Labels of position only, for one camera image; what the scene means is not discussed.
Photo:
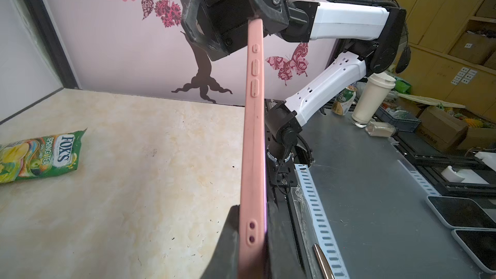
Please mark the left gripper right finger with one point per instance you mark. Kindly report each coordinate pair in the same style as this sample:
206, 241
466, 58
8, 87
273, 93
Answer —
286, 252

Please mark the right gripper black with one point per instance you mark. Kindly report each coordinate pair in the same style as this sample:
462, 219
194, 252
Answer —
219, 27

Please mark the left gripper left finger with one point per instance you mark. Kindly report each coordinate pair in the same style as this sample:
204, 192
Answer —
224, 262

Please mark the pink phone case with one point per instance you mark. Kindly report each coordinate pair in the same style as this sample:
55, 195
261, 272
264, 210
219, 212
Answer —
252, 220

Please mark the spare phone on bench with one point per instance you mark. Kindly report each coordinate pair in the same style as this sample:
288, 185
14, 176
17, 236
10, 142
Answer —
479, 245
460, 213

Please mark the green snack bag background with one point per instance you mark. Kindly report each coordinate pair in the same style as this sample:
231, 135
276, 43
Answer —
344, 100

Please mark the white paper cup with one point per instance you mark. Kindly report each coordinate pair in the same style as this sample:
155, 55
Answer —
377, 88

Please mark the cardboard box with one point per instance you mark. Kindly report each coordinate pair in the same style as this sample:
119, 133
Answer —
441, 130

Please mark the green snack packet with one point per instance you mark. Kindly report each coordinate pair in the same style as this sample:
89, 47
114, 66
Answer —
39, 158

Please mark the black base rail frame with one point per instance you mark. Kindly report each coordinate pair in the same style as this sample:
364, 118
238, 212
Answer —
286, 147

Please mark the white slotted cable duct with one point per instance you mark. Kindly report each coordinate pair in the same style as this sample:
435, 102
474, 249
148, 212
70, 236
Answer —
322, 229

